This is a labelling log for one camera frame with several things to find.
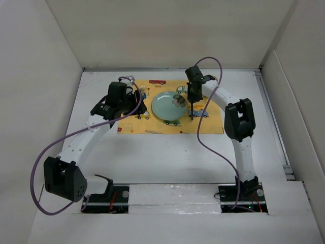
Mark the fork with black handle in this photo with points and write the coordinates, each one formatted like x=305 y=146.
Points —
x=142 y=90

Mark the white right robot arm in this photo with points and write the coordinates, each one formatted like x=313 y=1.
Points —
x=239 y=122

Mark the light green plate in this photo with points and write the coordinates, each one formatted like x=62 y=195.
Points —
x=169 y=105

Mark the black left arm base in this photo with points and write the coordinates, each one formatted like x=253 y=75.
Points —
x=104 y=197

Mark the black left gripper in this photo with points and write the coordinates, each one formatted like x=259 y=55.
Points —
x=135 y=98

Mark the yellow car-print placemat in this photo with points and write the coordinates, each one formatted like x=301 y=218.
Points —
x=209 y=121

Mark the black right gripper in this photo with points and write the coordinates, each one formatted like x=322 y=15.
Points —
x=191 y=97

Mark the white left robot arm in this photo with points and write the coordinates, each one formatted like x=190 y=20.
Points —
x=63 y=174

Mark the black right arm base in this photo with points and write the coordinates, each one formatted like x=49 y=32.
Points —
x=244 y=197

